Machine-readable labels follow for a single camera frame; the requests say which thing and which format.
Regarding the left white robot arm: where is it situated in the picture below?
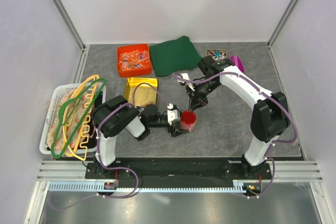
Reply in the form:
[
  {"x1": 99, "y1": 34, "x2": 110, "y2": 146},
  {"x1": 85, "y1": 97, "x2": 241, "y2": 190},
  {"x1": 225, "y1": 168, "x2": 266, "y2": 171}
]
[{"x1": 91, "y1": 95, "x2": 189, "y2": 178}]

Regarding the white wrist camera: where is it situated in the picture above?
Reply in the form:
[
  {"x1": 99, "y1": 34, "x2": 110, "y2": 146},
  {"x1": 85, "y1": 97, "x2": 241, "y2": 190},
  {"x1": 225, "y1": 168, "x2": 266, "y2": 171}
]
[
  {"x1": 175, "y1": 73, "x2": 194, "y2": 89},
  {"x1": 167, "y1": 103, "x2": 181, "y2": 126}
]

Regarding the gold tin with lollipops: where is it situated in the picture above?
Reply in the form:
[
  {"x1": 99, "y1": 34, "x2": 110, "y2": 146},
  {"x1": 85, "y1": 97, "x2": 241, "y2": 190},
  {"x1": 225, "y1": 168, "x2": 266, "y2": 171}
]
[{"x1": 206, "y1": 49, "x2": 228, "y2": 61}]

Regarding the blue slotted cable duct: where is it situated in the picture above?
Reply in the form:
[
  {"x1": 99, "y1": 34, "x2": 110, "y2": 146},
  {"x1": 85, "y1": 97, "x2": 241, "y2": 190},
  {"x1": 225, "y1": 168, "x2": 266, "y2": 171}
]
[{"x1": 49, "y1": 181, "x2": 247, "y2": 193}]

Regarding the orange plastic candy box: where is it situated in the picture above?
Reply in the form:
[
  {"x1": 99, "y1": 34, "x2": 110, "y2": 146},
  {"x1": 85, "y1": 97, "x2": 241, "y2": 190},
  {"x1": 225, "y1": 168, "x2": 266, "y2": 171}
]
[{"x1": 117, "y1": 44, "x2": 152, "y2": 78}]

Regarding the white plastic basket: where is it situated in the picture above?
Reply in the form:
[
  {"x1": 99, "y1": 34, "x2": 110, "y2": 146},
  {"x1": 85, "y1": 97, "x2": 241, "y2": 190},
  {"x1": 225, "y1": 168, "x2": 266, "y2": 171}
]
[{"x1": 39, "y1": 83, "x2": 106, "y2": 155}]

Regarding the clear glass jar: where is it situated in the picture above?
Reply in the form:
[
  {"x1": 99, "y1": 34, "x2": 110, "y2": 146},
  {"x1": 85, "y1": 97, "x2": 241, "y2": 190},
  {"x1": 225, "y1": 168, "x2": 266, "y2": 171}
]
[{"x1": 179, "y1": 121, "x2": 196, "y2": 132}]

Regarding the red jar lid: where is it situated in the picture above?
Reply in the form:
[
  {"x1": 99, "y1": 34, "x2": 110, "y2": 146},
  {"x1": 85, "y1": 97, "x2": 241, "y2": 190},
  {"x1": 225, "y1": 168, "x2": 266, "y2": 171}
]
[{"x1": 181, "y1": 110, "x2": 196, "y2": 125}]

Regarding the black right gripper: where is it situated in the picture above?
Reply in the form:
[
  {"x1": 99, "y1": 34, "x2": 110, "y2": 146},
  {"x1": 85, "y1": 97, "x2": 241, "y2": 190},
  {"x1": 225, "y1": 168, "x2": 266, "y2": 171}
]
[{"x1": 185, "y1": 78, "x2": 221, "y2": 113}]

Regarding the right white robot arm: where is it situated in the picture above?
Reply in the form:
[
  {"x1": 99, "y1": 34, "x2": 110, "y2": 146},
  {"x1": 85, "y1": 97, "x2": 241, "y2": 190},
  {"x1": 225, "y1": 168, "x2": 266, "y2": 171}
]
[{"x1": 186, "y1": 56, "x2": 290, "y2": 179}]

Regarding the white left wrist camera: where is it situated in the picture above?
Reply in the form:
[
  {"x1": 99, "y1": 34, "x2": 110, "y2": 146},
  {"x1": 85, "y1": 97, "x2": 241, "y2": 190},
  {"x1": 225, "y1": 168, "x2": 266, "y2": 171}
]
[{"x1": 167, "y1": 103, "x2": 181, "y2": 126}]

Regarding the folded green cloth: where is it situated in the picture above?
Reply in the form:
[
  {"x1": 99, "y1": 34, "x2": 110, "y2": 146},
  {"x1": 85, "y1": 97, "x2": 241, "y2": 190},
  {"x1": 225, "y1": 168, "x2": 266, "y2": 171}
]
[{"x1": 149, "y1": 36, "x2": 201, "y2": 77}]

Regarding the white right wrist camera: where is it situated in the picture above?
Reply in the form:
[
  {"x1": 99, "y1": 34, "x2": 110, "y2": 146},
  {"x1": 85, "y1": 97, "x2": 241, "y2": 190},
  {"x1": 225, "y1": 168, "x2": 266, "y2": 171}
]
[{"x1": 175, "y1": 73, "x2": 194, "y2": 89}]

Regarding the magenta plastic scoop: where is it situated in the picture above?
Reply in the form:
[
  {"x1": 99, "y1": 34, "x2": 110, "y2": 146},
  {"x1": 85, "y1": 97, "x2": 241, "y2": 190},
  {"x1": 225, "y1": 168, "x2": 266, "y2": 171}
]
[{"x1": 230, "y1": 55, "x2": 245, "y2": 73}]

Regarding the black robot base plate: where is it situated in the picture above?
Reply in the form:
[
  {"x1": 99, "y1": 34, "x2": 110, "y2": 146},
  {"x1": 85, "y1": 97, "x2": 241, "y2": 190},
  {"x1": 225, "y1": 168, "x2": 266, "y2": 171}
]
[{"x1": 85, "y1": 157, "x2": 272, "y2": 180}]

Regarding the gold tin with star candies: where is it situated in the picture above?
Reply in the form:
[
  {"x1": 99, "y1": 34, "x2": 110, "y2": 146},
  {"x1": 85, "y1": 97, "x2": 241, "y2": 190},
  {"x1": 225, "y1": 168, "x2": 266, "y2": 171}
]
[{"x1": 124, "y1": 77, "x2": 159, "y2": 108}]

